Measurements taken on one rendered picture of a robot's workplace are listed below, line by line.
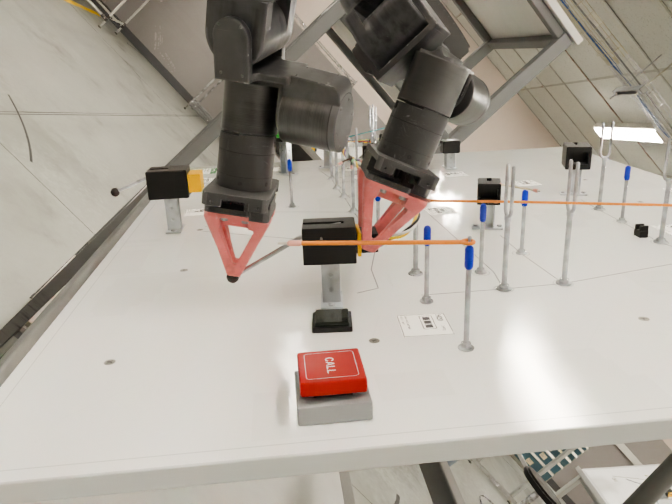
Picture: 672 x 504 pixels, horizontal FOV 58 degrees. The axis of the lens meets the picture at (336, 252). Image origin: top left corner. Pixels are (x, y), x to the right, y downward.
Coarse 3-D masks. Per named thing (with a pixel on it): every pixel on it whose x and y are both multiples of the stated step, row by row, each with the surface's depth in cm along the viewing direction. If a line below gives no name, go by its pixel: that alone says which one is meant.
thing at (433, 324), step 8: (400, 320) 61; (408, 320) 61; (416, 320) 61; (424, 320) 61; (432, 320) 61; (440, 320) 61; (408, 328) 59; (416, 328) 59; (424, 328) 59; (432, 328) 59; (440, 328) 59; (448, 328) 59; (408, 336) 58
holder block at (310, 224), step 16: (304, 224) 64; (320, 224) 63; (336, 224) 63; (352, 224) 63; (304, 240) 62; (320, 240) 62; (336, 240) 62; (352, 240) 62; (304, 256) 63; (320, 256) 63; (336, 256) 63; (352, 256) 63
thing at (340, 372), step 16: (304, 352) 48; (320, 352) 48; (336, 352) 48; (352, 352) 48; (304, 368) 46; (320, 368) 46; (336, 368) 46; (352, 368) 45; (304, 384) 44; (320, 384) 44; (336, 384) 44; (352, 384) 44
